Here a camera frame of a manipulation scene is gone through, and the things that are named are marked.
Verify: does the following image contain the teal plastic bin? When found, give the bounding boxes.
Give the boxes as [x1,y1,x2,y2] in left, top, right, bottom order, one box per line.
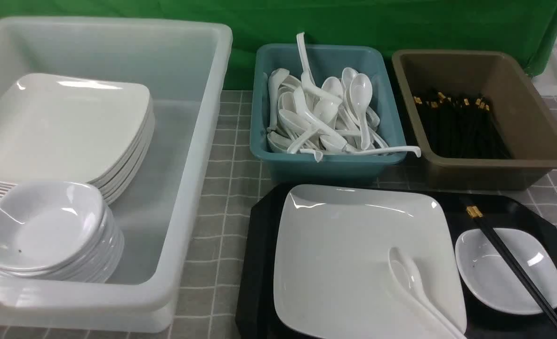
[250,43,407,183]

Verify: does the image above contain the white spoon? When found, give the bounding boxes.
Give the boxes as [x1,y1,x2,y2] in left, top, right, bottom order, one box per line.
[387,247,466,339]

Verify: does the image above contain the small white bowl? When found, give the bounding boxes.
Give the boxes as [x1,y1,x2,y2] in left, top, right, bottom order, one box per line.
[455,228,557,315]

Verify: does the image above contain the white square rice plate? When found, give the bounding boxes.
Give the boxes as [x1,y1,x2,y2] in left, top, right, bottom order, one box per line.
[273,185,468,339]

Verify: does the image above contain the green backdrop cloth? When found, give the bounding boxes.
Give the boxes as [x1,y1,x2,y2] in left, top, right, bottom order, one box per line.
[0,0,557,90]

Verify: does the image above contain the pile of black chopsticks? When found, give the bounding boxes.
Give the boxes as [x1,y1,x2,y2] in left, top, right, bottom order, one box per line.
[412,89,513,160]

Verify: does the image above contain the brown plastic bin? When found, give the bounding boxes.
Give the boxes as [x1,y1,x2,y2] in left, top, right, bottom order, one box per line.
[392,49,557,190]

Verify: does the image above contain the pile of white spoons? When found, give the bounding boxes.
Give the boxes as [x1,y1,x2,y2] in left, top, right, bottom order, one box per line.
[265,32,422,163]

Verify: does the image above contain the grey checked tablecloth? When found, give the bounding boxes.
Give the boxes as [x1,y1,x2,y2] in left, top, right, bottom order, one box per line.
[0,90,557,339]

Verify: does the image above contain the stack of small white bowls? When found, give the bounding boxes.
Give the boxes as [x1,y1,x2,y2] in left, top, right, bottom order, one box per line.
[0,181,125,283]

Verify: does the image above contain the stack of white square plates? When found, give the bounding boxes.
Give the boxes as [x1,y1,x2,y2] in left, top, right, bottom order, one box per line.
[0,73,155,204]

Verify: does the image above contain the black chopsticks pair gold tip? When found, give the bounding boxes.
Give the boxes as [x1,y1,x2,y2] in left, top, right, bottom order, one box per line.
[460,196,557,330]

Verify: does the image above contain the large translucent white tub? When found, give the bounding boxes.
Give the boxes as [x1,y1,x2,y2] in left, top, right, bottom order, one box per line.
[0,16,232,333]

